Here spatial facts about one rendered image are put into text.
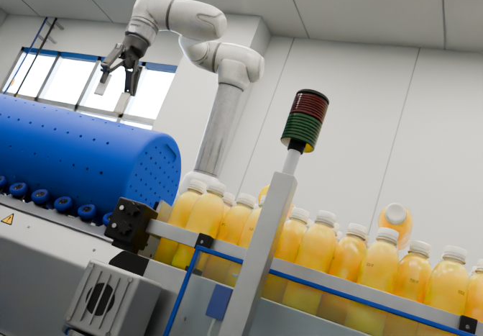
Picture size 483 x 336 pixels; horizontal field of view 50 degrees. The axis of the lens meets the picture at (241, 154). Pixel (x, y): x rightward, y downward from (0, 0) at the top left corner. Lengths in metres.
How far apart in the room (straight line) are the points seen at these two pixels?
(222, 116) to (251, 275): 1.27
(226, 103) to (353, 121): 2.45
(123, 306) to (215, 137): 1.20
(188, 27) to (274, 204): 0.85
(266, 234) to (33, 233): 0.69
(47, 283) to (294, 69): 3.80
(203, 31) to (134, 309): 0.90
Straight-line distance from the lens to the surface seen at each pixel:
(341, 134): 4.37
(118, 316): 0.95
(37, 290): 1.35
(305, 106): 0.92
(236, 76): 2.08
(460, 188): 4.10
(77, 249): 1.29
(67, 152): 1.38
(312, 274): 1.01
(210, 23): 1.59
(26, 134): 1.48
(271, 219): 0.86
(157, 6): 1.64
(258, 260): 0.85
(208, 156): 2.03
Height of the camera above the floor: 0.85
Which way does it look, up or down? 17 degrees up
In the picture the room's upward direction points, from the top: 20 degrees clockwise
